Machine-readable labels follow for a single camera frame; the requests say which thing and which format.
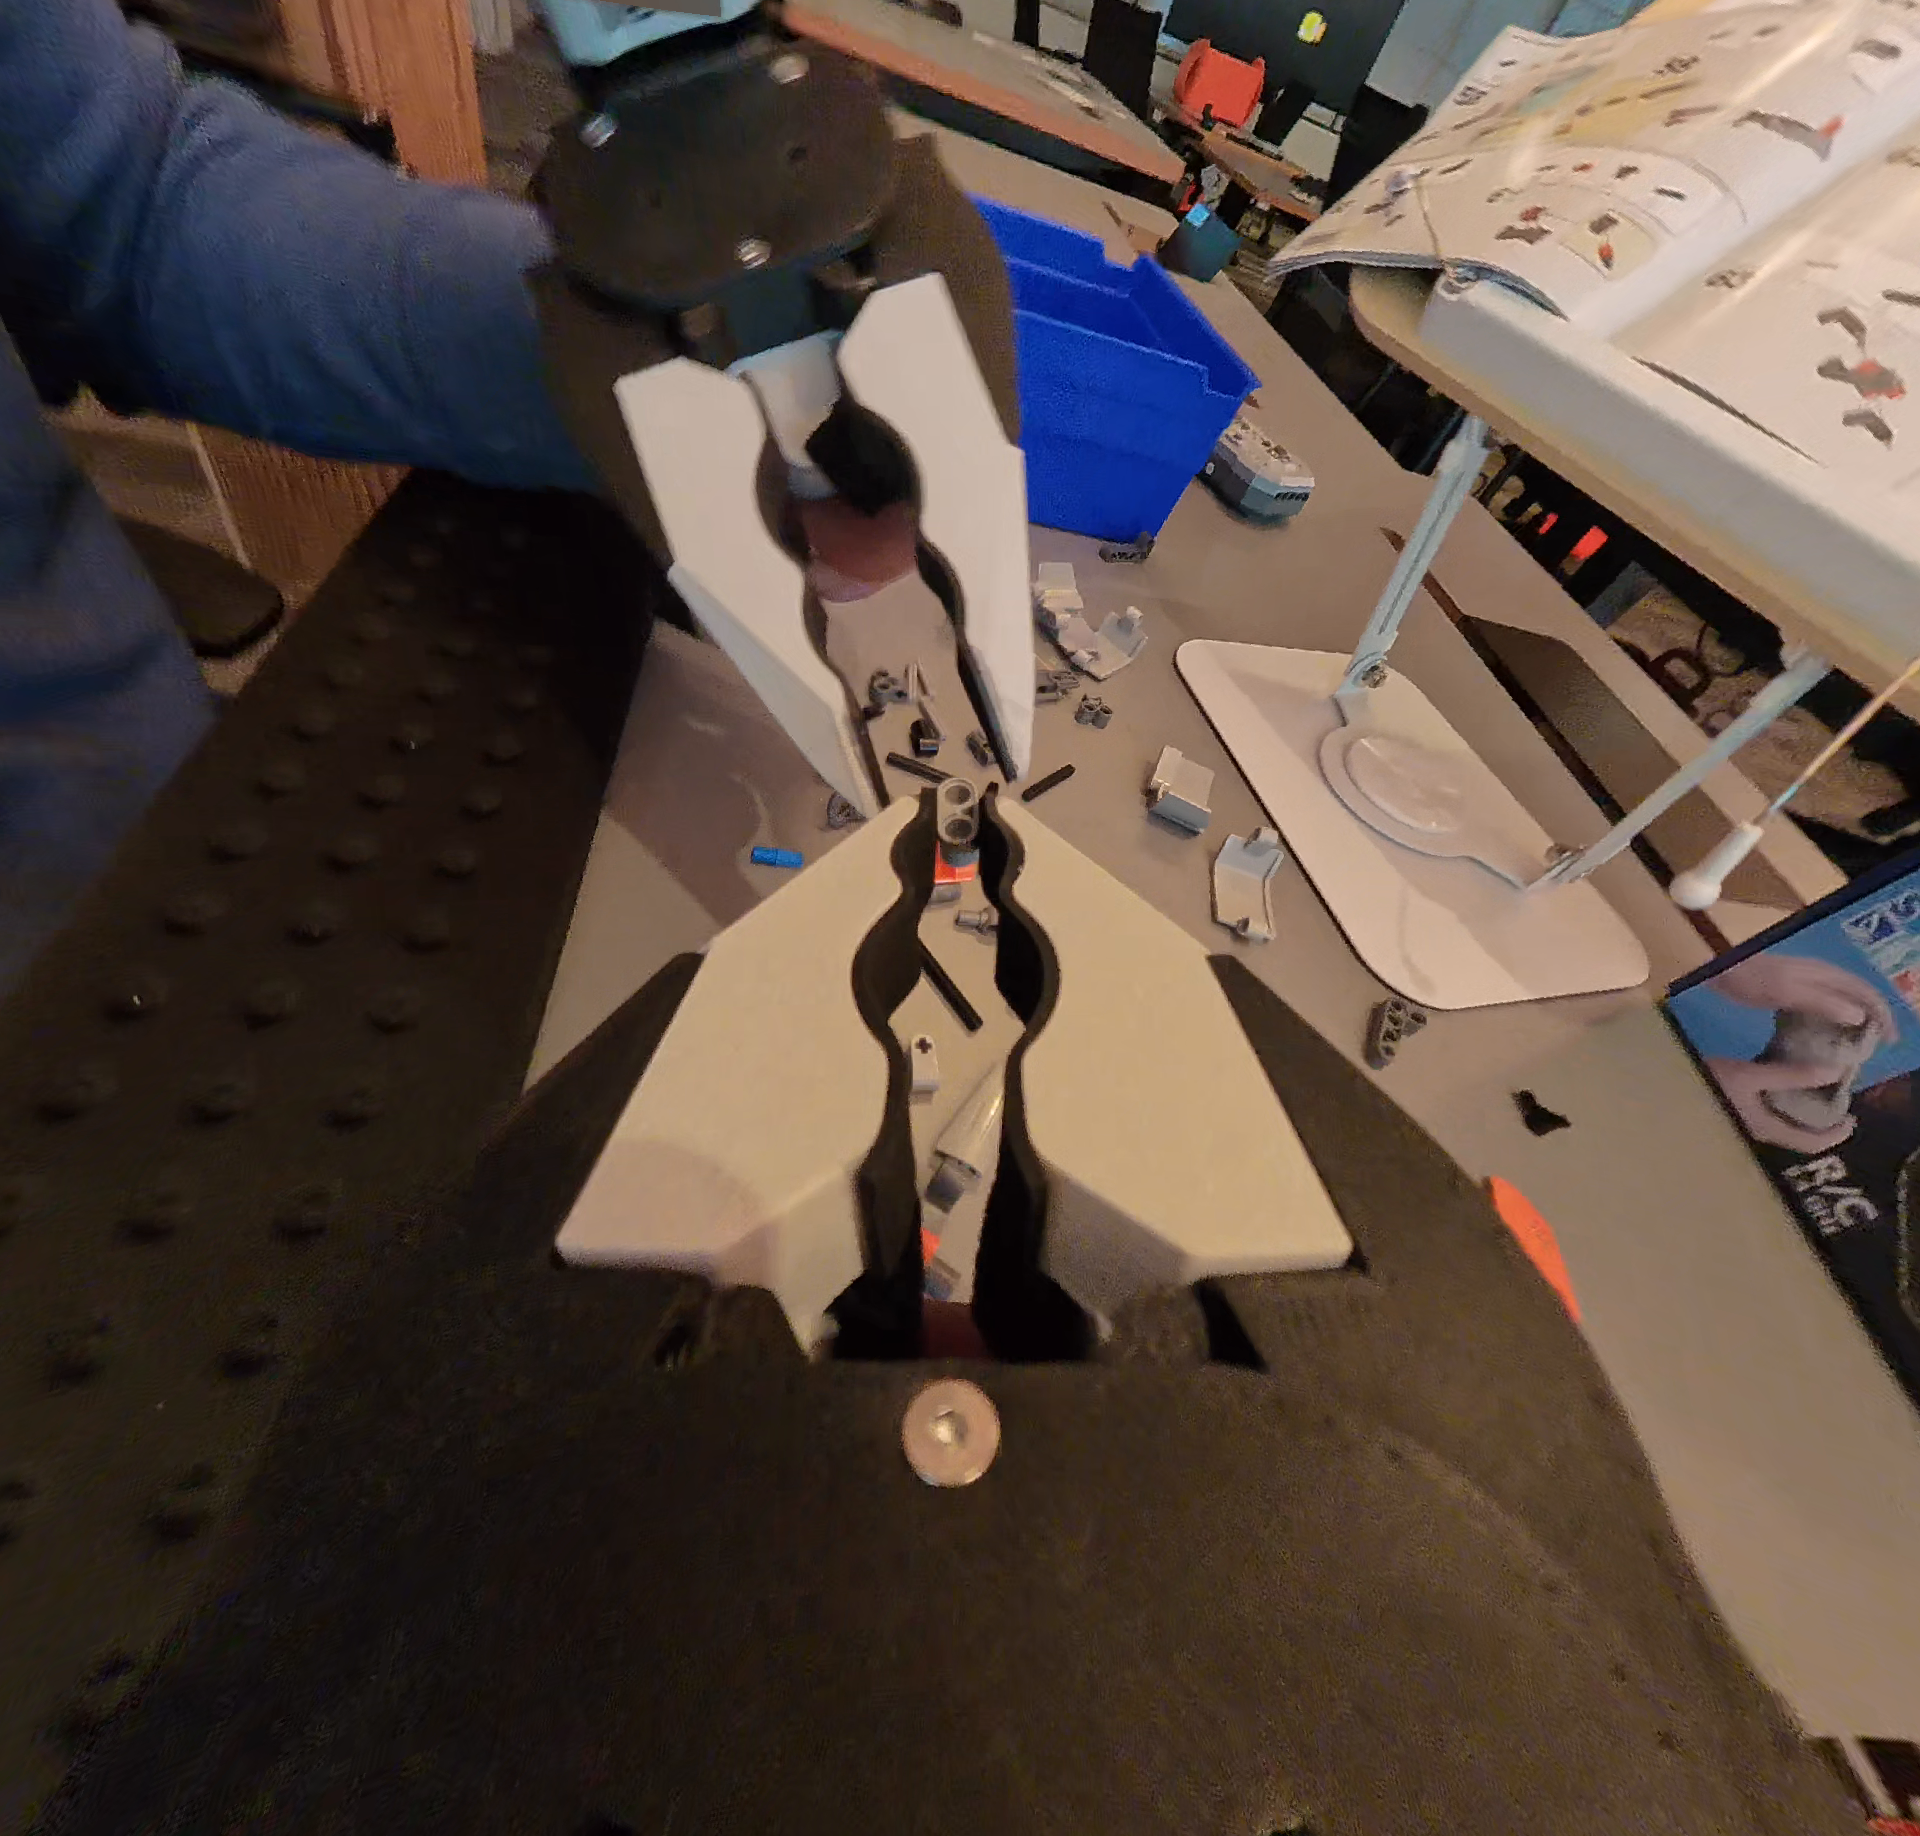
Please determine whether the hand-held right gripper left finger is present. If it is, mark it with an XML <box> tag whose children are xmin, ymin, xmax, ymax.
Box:
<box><xmin>556</xmin><ymin>793</ymin><xmax>939</xmax><ymax>1360</ymax></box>

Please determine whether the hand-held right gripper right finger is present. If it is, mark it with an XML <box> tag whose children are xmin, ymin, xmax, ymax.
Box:
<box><xmin>976</xmin><ymin>793</ymin><xmax>1359</xmax><ymax>1346</ymax></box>

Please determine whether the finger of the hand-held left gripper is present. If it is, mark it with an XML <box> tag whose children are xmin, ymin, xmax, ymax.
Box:
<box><xmin>613</xmin><ymin>354</ymin><xmax>890</xmax><ymax>821</ymax></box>
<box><xmin>834</xmin><ymin>270</ymin><xmax>1039</xmax><ymax>789</ymax></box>

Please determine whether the blue plastic bin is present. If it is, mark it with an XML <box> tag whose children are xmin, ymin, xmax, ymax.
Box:
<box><xmin>966</xmin><ymin>193</ymin><xmax>1262</xmax><ymax>548</ymax></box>

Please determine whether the person's left forearm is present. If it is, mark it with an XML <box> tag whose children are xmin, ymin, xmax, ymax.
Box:
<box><xmin>0</xmin><ymin>0</ymin><xmax>603</xmax><ymax>503</ymax></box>

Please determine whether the person's left hand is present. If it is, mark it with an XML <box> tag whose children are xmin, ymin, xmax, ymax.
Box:
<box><xmin>802</xmin><ymin>492</ymin><xmax>928</xmax><ymax>603</ymax></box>

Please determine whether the white toy blade piece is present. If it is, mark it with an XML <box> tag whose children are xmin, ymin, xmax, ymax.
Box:
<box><xmin>922</xmin><ymin>1063</ymin><xmax>1009</xmax><ymax>1215</ymax></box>

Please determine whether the grey curved toy panel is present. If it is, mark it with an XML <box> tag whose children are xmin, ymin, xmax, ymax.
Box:
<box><xmin>1209</xmin><ymin>826</ymin><xmax>1287</xmax><ymax>947</ymax></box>

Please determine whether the light grey toy panel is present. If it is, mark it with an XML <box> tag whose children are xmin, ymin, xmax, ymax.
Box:
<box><xmin>1033</xmin><ymin>561</ymin><xmax>1151</xmax><ymax>683</ymax></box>

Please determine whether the brown desk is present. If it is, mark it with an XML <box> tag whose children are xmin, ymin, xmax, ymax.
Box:
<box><xmin>781</xmin><ymin>0</ymin><xmax>1187</xmax><ymax>188</ymax></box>

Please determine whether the grey toy battery box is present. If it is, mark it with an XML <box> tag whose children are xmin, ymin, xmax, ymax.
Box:
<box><xmin>1200</xmin><ymin>417</ymin><xmax>1321</xmax><ymax>522</ymax></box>

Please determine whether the white book stand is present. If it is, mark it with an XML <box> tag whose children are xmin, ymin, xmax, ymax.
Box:
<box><xmin>1174</xmin><ymin>0</ymin><xmax>1920</xmax><ymax>1015</ymax></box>

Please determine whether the black chair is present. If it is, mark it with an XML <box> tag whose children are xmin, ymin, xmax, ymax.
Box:
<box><xmin>1083</xmin><ymin>0</ymin><xmax>1163</xmax><ymax>120</ymax></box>

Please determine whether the orange plastic object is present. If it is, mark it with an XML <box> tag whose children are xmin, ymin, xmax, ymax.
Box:
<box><xmin>1170</xmin><ymin>39</ymin><xmax>1269</xmax><ymax>129</ymax></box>

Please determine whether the black studded mat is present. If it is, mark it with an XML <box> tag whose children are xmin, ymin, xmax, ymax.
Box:
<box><xmin>0</xmin><ymin>472</ymin><xmax>668</xmax><ymax>1836</ymax></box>

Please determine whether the printed toy box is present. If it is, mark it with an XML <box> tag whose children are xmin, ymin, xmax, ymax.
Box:
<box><xmin>1663</xmin><ymin>847</ymin><xmax>1920</xmax><ymax>1410</ymax></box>

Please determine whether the person's blue clothing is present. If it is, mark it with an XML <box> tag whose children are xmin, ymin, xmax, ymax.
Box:
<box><xmin>0</xmin><ymin>351</ymin><xmax>219</xmax><ymax>1004</ymax></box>

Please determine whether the instruction booklet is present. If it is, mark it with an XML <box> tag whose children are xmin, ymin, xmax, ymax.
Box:
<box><xmin>1273</xmin><ymin>0</ymin><xmax>1920</xmax><ymax>494</ymax></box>

